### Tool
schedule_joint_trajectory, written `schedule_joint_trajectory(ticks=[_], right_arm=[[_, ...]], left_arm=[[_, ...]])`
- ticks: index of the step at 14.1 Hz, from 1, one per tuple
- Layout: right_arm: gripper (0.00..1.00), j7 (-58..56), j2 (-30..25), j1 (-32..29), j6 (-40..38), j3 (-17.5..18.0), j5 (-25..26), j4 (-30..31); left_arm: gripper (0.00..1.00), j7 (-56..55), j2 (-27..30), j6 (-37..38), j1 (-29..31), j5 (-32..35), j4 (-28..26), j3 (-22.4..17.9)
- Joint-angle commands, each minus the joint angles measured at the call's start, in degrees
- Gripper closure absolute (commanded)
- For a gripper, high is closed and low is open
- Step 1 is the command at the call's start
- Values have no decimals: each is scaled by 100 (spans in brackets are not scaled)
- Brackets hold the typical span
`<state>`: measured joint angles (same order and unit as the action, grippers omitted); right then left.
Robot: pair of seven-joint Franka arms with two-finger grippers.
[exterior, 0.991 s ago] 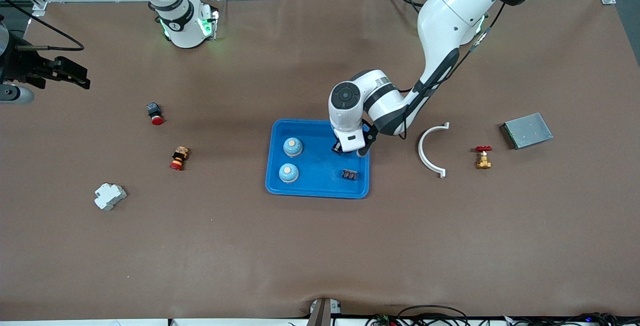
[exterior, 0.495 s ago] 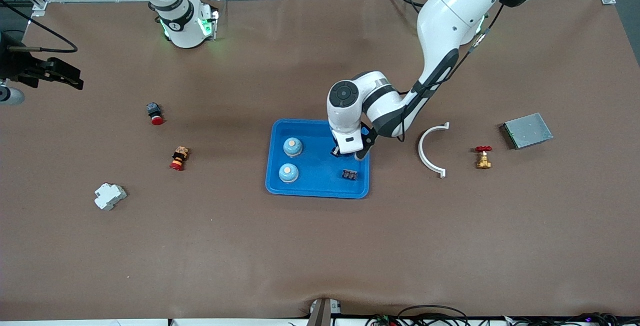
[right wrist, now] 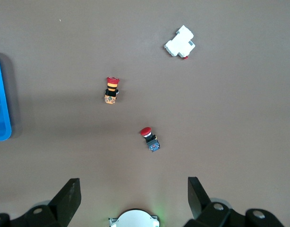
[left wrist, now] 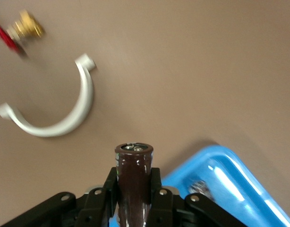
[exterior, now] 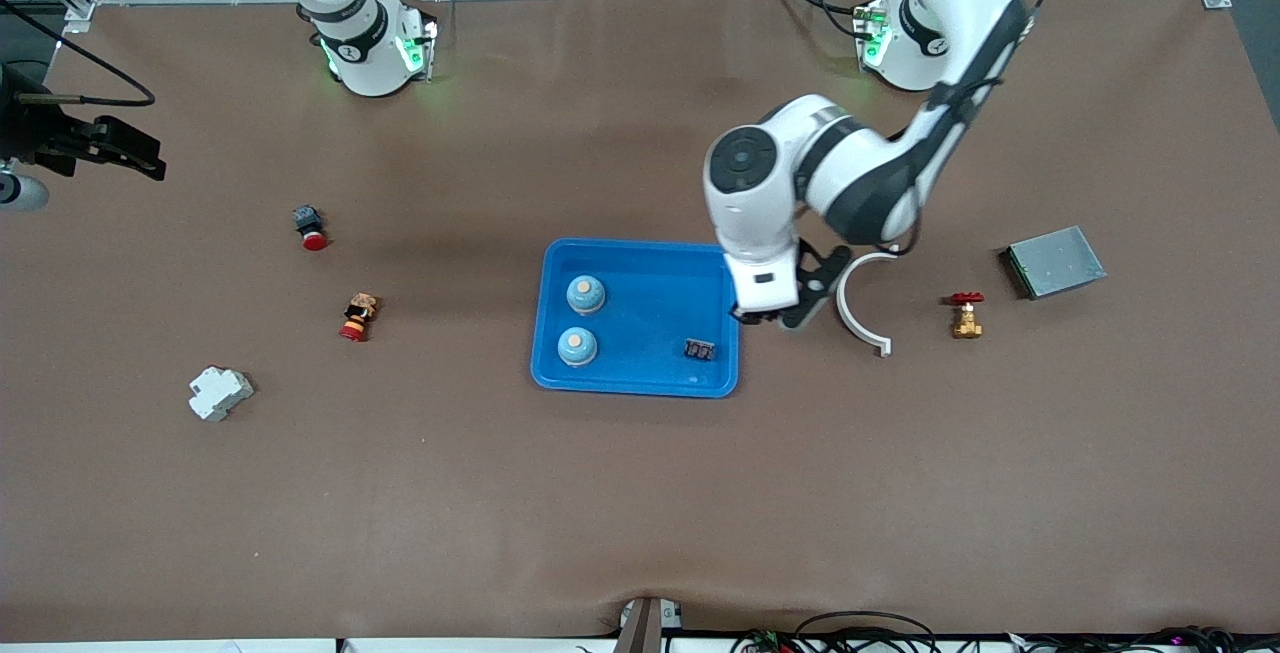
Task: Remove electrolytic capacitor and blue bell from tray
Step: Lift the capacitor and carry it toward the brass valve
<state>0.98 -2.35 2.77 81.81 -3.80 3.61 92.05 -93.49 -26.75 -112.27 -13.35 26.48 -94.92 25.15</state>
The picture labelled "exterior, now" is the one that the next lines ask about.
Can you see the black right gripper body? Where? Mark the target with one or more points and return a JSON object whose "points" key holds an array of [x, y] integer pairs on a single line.
{"points": [[30, 136]]}

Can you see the dark cylindrical capacitor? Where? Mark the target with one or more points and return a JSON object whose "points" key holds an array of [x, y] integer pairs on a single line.
{"points": [[700, 349]]}

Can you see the blue round bell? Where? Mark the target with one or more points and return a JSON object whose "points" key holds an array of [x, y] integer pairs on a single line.
{"points": [[577, 345], [585, 294]]}

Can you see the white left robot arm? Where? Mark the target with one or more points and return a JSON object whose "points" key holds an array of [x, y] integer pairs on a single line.
{"points": [[860, 168]]}

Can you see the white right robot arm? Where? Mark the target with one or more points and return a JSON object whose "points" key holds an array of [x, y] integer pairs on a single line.
{"points": [[365, 43]]}

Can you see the white semicircular pipe clamp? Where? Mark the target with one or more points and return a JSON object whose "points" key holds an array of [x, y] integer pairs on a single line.
{"points": [[848, 318]]}

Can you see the blue plastic tray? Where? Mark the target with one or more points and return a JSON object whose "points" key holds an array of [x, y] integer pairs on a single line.
{"points": [[650, 373]]}

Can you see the red button black base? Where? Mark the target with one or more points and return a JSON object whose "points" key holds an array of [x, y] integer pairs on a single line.
{"points": [[312, 238]]}

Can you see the brown table cover sheet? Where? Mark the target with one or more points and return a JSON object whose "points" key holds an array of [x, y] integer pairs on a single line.
{"points": [[640, 493]]}

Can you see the silver metal module box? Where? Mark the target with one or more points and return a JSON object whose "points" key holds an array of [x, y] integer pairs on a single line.
{"points": [[1055, 263]]}

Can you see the white circuit breaker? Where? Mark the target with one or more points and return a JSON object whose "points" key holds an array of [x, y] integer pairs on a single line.
{"points": [[218, 393]]}

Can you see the red yellow push button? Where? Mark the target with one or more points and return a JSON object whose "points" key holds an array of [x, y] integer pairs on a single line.
{"points": [[357, 318]]}

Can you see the metal edge bracket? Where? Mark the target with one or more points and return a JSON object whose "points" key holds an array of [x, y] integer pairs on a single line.
{"points": [[640, 633]]}

